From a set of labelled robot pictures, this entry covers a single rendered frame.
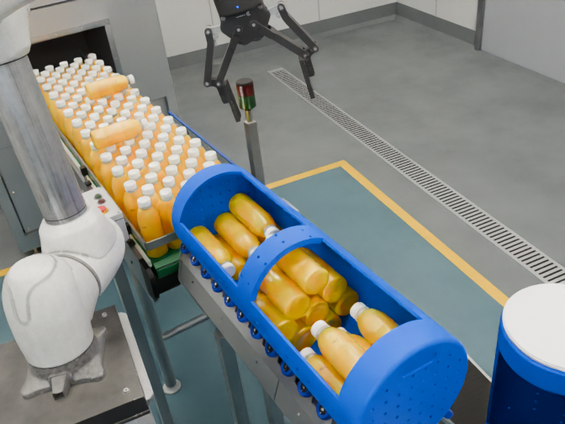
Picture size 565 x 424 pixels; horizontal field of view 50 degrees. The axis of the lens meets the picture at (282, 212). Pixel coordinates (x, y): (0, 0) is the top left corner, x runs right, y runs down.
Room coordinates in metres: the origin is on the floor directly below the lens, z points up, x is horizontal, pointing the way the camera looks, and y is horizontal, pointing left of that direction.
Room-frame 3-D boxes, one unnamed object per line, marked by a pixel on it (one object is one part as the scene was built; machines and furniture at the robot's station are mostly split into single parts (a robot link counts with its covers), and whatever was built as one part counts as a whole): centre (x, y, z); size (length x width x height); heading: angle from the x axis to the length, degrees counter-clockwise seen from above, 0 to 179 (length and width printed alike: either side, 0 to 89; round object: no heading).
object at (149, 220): (1.59, 0.42, 0.99); 0.07 x 0.07 x 0.19
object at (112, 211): (1.61, 0.57, 1.05); 0.20 x 0.10 x 0.10; 28
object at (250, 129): (2.07, 0.08, 0.55); 0.04 x 0.04 x 1.10; 28
